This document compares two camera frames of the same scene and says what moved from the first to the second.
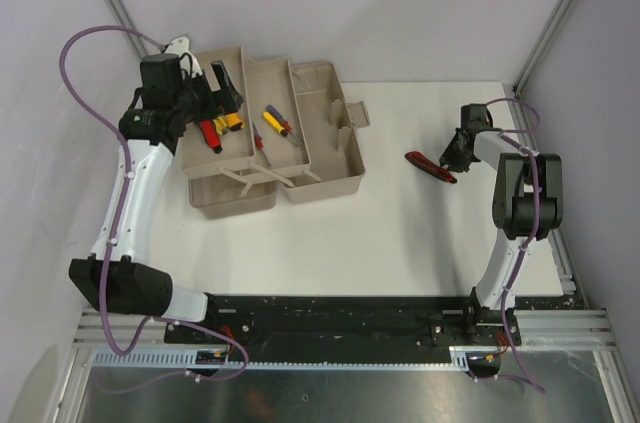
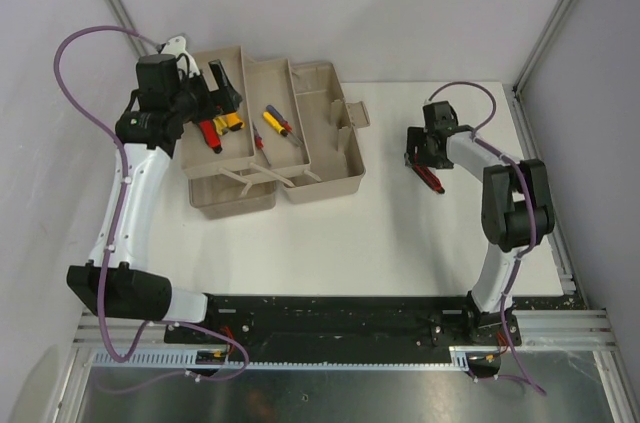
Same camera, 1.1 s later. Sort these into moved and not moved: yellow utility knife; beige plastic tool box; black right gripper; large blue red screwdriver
Moved: black right gripper
Not moved: large blue red screwdriver; beige plastic tool box; yellow utility knife
